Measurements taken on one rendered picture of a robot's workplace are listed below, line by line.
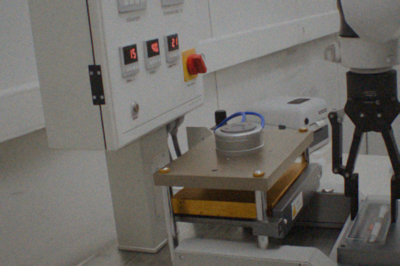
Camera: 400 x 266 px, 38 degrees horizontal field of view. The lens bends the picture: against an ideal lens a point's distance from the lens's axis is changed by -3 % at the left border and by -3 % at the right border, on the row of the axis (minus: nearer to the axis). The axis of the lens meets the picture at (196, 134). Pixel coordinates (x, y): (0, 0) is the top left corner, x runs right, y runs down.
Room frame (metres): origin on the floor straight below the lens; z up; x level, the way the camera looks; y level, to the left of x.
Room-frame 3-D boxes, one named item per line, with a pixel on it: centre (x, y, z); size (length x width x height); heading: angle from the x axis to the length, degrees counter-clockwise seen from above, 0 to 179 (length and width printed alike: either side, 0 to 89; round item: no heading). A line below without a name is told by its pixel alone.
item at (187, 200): (0.96, -0.07, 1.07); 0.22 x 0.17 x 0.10; 154
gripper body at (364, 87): (0.86, -0.26, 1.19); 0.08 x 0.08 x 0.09
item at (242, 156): (0.98, -0.05, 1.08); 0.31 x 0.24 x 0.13; 154
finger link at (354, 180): (0.87, -0.24, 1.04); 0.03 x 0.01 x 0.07; 154
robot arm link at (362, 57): (0.88, -0.26, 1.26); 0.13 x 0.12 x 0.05; 154
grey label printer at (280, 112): (2.05, -0.32, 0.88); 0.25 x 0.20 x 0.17; 50
